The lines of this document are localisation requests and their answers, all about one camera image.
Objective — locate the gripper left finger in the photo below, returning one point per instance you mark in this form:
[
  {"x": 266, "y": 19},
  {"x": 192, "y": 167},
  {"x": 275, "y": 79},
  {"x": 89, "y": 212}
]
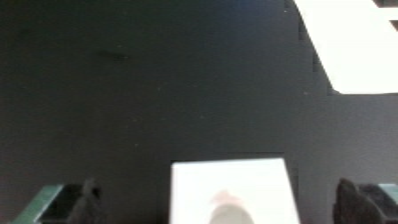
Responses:
[{"x": 66, "y": 204}]

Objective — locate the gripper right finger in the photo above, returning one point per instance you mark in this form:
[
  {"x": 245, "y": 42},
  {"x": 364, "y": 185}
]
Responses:
[{"x": 366, "y": 203}]

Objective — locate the white chair leg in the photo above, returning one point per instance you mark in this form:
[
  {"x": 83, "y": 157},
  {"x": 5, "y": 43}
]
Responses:
[{"x": 231, "y": 192}]

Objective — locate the white marker sheet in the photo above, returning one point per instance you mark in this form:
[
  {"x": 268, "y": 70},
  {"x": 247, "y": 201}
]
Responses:
[{"x": 352, "y": 27}]

